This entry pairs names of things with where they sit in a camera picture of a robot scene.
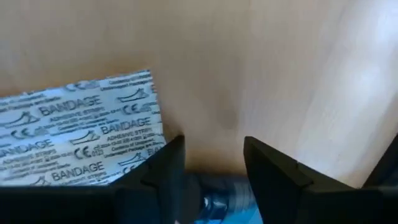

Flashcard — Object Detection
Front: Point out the bandage strip pack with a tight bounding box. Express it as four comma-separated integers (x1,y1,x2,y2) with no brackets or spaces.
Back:
0,69,167,187

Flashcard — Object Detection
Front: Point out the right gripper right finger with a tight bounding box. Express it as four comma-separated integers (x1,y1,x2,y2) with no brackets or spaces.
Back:
243,136,358,224

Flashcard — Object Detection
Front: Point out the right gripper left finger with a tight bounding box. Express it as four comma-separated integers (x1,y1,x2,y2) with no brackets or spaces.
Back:
108,134,201,224

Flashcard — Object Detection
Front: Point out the dark blue toiletry tube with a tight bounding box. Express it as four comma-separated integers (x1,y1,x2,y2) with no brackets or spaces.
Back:
186,174,265,224

